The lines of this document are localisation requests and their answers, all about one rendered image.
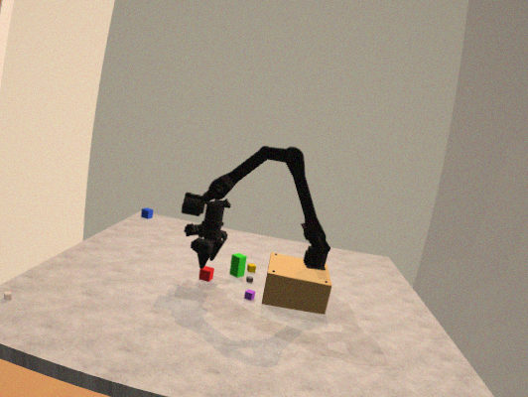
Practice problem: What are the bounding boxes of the small purple block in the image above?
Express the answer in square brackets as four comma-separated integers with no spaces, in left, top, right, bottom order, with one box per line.
[244,289,255,301]

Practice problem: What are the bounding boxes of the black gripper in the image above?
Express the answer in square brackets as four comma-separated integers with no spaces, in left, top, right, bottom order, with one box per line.
[190,218,227,269]

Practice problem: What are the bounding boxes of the red block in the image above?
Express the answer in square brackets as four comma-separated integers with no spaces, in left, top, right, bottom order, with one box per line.
[199,266,214,282]

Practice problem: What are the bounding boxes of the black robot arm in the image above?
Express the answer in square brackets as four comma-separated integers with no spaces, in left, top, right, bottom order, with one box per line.
[182,146,330,270]

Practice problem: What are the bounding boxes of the green block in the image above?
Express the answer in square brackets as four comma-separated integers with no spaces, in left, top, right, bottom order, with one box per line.
[230,264,245,278]
[230,253,247,268]

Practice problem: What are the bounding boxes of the blue block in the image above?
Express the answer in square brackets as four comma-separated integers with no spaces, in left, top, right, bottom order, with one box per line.
[142,208,153,218]

